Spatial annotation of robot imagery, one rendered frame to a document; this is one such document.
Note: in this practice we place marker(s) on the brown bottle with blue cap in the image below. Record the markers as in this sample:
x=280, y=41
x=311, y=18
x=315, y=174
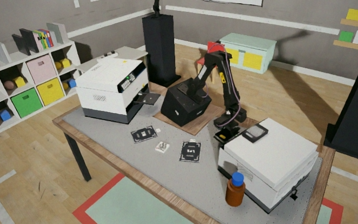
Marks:
x=235, y=190

